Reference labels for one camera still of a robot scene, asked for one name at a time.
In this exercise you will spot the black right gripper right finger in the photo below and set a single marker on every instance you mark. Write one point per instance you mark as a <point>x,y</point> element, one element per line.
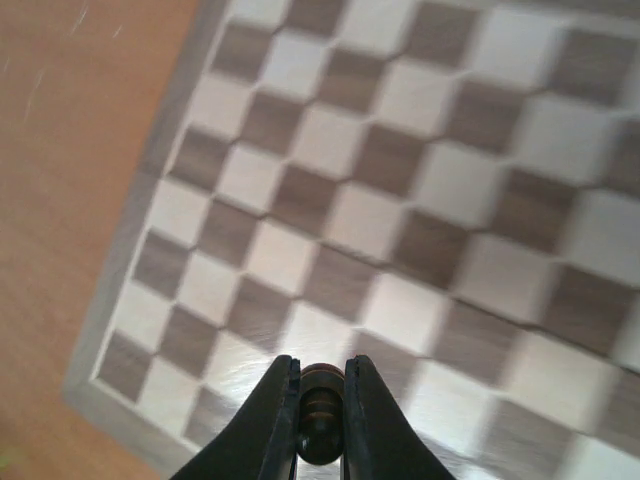
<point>379,442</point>

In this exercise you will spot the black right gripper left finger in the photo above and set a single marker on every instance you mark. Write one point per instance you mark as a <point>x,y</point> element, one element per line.
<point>260,440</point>

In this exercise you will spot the dark brown chess pawn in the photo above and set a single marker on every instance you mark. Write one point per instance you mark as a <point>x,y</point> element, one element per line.
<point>320,437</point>

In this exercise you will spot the wooden chessboard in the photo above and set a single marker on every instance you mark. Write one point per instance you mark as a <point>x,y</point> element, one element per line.
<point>450,187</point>

